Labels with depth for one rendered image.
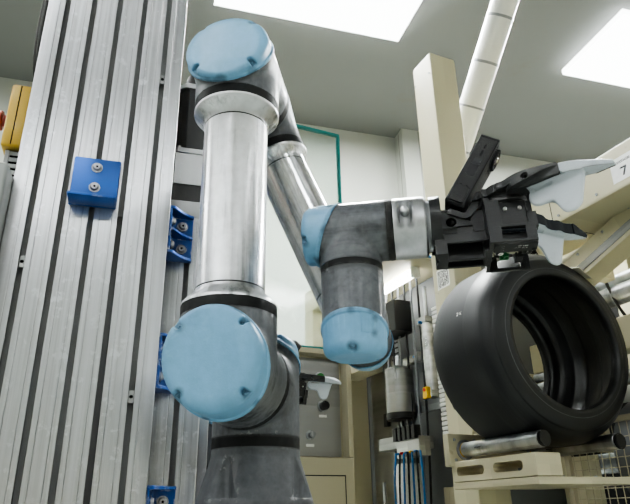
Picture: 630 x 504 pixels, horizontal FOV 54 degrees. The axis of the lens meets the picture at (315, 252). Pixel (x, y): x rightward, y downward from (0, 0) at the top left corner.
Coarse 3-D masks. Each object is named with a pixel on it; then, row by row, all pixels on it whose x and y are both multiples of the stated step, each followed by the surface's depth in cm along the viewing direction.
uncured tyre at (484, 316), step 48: (480, 288) 180; (528, 288) 212; (576, 288) 191; (480, 336) 172; (576, 336) 209; (480, 384) 172; (528, 384) 167; (576, 384) 206; (624, 384) 183; (480, 432) 183; (576, 432) 170
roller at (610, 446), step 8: (592, 440) 180; (600, 440) 178; (608, 440) 175; (616, 440) 173; (624, 440) 175; (560, 448) 190; (568, 448) 188; (576, 448) 185; (584, 448) 183; (592, 448) 180; (600, 448) 178; (608, 448) 176; (616, 448) 174
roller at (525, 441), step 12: (528, 432) 167; (540, 432) 163; (468, 444) 188; (480, 444) 183; (492, 444) 178; (504, 444) 173; (516, 444) 169; (528, 444) 166; (540, 444) 162; (468, 456) 189
